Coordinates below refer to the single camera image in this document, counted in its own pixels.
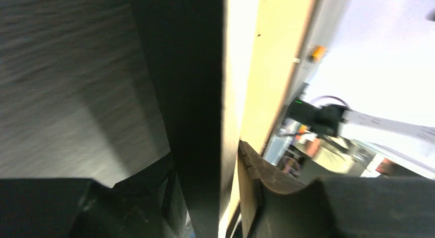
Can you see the black wooden picture frame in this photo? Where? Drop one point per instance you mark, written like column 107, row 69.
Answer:
column 221, row 71

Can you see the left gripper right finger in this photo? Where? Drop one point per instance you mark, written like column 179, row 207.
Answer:
column 273, row 204

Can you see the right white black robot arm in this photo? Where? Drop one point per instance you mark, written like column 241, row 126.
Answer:
column 329, row 120

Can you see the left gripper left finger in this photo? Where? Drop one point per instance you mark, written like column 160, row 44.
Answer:
column 147, row 204

